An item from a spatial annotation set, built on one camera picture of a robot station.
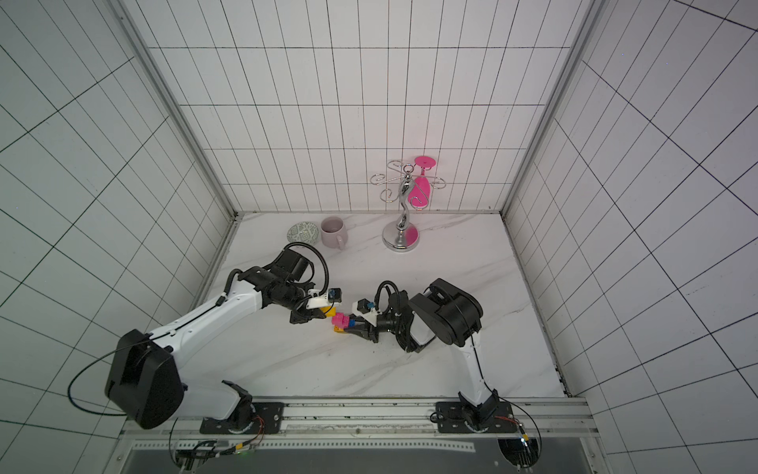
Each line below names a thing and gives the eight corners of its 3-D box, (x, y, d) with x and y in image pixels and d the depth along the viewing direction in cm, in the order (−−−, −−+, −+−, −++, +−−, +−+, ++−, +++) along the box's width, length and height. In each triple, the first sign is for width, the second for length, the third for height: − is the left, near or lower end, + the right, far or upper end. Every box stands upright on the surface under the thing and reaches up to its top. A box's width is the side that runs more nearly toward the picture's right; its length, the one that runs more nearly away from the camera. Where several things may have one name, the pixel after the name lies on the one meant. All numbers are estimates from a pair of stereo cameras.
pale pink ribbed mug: (321, 252, 109) (318, 240, 103) (325, 228, 117) (323, 215, 111) (346, 252, 109) (344, 240, 103) (348, 228, 117) (347, 215, 111)
